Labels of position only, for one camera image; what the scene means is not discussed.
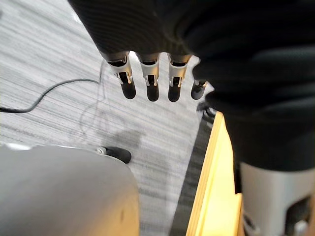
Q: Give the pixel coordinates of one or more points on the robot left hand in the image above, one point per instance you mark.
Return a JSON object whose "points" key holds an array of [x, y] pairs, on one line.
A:
{"points": [[221, 49]]}

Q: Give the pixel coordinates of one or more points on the dark robot foot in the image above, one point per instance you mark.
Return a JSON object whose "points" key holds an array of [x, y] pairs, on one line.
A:
{"points": [[118, 153]]}

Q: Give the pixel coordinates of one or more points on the silver robot leg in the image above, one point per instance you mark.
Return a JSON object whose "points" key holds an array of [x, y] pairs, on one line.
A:
{"points": [[61, 191]]}

